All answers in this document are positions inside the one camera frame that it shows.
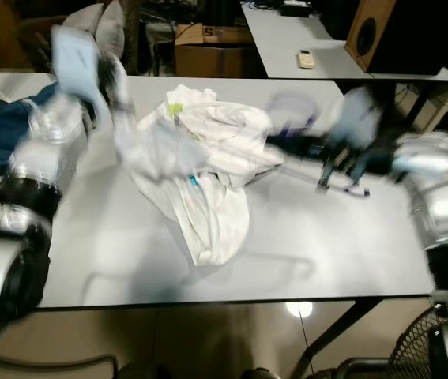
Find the white remote control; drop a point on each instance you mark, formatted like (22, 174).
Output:
(306, 58)

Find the wooden speaker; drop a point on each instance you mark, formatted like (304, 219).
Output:
(374, 35)

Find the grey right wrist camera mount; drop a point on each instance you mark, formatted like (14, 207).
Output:
(358, 118)

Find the brown cardboard box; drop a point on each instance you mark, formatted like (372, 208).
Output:
(216, 57)

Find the dark brown armchair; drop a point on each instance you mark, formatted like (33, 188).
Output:
(38, 39)

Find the black electronic device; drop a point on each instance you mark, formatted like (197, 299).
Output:
(296, 8)

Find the black metal table frame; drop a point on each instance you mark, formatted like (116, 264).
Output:
(334, 338)

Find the white green-print t-shirt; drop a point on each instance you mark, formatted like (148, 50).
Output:
(216, 213)

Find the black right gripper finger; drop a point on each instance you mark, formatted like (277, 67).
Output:
(299, 140)
(299, 152)

